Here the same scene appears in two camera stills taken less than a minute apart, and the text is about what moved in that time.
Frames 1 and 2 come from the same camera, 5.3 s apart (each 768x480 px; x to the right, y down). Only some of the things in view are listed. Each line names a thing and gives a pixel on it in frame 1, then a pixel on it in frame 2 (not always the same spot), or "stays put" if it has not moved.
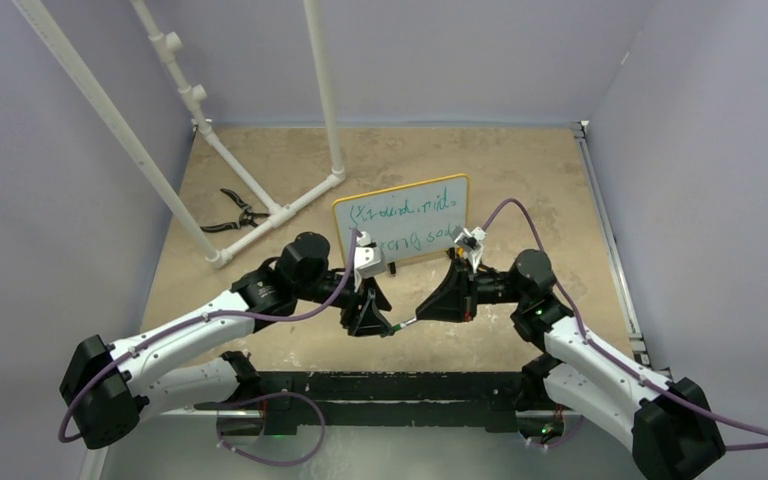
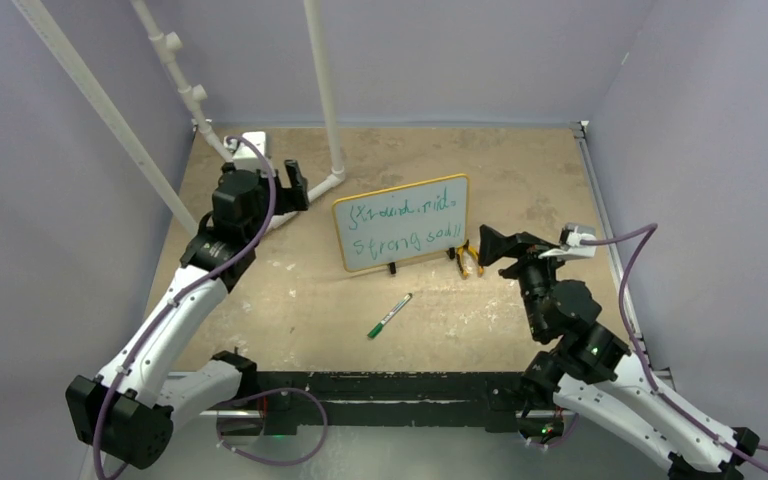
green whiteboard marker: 403,324 → 372,334
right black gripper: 457,297 → 493,245
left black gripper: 370,320 → 294,198
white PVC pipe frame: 171,45 stays put
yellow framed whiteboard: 410,222 stays put
